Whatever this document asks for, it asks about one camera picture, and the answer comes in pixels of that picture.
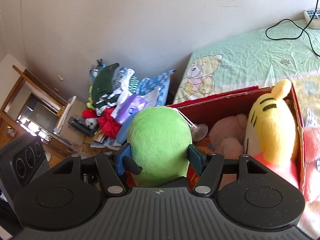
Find beige plush bear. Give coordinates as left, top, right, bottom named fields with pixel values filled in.
left=209, top=114, right=247, bottom=160

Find green plush doll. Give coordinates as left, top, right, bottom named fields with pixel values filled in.
left=125, top=106, right=192, bottom=187

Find yellow tiger plush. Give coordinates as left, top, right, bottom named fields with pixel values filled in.
left=244, top=79, right=299, bottom=188

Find pink plush bear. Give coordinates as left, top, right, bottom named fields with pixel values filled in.
left=298, top=126, right=319, bottom=239

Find blue glasses case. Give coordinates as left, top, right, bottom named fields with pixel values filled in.
left=116, top=115, right=135, bottom=145

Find red cloth bag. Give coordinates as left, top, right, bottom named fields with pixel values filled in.
left=98, top=108, right=121, bottom=139

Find red cardboard box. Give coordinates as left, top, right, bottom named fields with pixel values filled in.
left=170, top=86, right=305, bottom=190

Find purple tissue pack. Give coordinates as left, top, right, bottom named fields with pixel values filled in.
left=111, top=94, right=146, bottom=125

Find green striped clothing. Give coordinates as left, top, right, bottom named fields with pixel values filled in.
left=91, top=63, right=119, bottom=116

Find white paper sheets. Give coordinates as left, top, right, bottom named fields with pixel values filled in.
left=142, top=87, right=159, bottom=108

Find blue checkered cloth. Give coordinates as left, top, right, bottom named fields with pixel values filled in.
left=136, top=69, right=176, bottom=107

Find green bear print bedsheet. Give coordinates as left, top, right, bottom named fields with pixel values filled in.
left=173, top=20, right=319, bottom=126

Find white power strip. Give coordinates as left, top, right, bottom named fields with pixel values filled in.
left=303, top=8, right=320, bottom=29

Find black charger cable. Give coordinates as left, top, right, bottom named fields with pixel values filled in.
left=265, top=0, right=320, bottom=58

